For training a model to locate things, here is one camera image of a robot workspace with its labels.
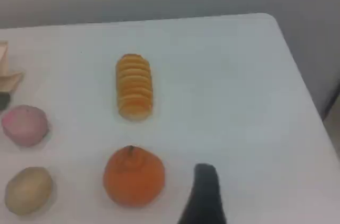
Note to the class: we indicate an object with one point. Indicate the pink peach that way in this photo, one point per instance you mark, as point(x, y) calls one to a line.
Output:
point(25, 125)

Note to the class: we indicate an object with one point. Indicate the long ridged bread loaf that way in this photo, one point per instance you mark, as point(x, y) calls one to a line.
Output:
point(135, 88)

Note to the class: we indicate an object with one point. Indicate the orange tangerine with stem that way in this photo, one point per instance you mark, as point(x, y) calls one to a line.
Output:
point(134, 179)

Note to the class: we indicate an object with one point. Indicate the beige potato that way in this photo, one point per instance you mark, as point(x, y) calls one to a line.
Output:
point(27, 190)

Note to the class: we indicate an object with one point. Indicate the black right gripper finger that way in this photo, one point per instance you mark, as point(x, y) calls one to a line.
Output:
point(207, 200)

